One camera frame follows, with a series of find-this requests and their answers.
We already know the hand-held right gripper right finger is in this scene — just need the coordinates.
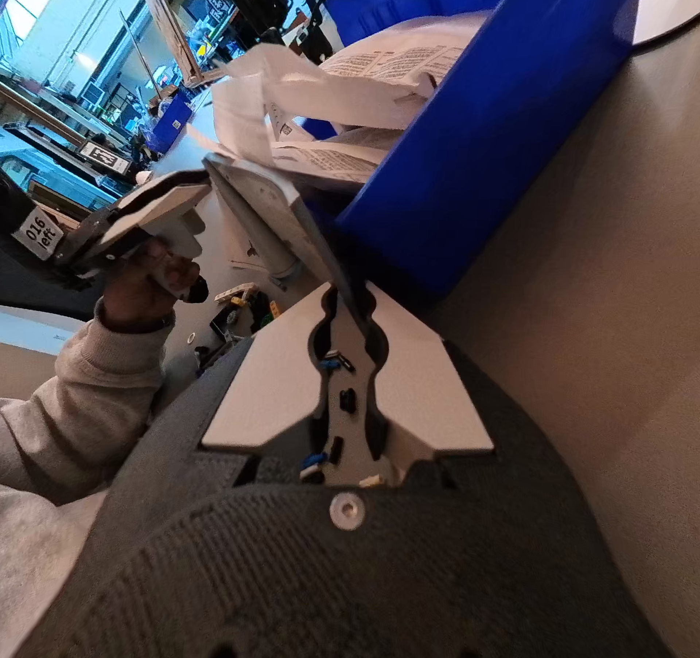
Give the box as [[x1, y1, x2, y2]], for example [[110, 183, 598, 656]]
[[361, 280, 497, 486]]

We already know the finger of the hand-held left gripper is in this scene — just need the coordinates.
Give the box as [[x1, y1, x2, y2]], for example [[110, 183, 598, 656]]
[[97, 183, 212, 251], [108, 171, 212, 217]]

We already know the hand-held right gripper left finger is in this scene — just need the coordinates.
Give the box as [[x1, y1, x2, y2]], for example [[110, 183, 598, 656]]
[[201, 281, 342, 473]]

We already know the grey lego instruction booklet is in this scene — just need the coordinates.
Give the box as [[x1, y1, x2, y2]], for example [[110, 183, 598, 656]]
[[202, 152, 378, 353]]

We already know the person's left forearm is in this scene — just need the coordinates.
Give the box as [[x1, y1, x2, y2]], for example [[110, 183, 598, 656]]
[[0, 308, 177, 506]]

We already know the pile of small lego pieces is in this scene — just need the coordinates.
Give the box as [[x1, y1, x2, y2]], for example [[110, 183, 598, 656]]
[[191, 281, 384, 489]]

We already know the person's left hand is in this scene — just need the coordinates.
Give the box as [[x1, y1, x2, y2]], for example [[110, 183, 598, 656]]
[[103, 238, 200, 333]]

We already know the black white marker tag board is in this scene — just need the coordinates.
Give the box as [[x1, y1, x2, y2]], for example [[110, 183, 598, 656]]
[[78, 140, 130, 176]]

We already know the blue bin with label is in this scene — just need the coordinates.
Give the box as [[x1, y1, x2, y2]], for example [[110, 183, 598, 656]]
[[150, 92, 196, 154]]

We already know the torn white paper bag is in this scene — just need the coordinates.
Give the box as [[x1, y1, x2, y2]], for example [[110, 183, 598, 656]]
[[210, 40, 438, 162]]

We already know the grey desk mat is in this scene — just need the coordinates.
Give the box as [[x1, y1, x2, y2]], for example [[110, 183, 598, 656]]
[[164, 30, 700, 658]]

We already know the large blue plastic bin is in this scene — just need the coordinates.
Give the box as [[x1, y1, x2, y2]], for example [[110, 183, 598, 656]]
[[303, 0, 647, 299]]

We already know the person's grey sweatshirt torso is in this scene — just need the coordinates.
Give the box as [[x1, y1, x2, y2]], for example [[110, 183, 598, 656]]
[[0, 483, 108, 654]]

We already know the printed white paper sheet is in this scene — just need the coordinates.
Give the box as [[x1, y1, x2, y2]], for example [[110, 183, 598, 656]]
[[271, 13, 493, 184]]

